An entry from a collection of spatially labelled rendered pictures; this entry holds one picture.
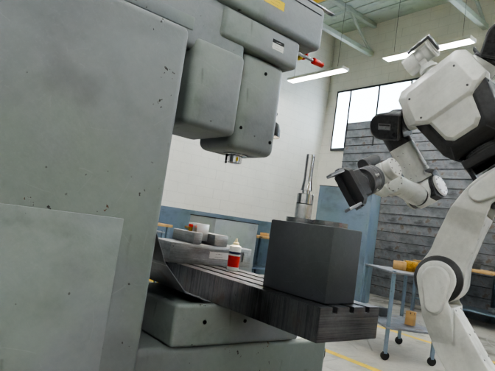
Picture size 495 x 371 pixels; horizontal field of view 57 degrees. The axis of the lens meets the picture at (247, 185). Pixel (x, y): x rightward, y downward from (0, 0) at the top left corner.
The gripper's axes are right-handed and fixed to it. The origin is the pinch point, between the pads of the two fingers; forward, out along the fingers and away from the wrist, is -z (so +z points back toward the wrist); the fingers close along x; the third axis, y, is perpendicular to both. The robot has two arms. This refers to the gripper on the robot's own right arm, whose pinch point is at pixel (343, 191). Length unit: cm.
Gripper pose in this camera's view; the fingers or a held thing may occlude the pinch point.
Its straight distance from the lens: 130.9
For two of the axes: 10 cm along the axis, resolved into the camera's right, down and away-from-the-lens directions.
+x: -4.5, -8.8, 1.5
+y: 6.1, -4.2, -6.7
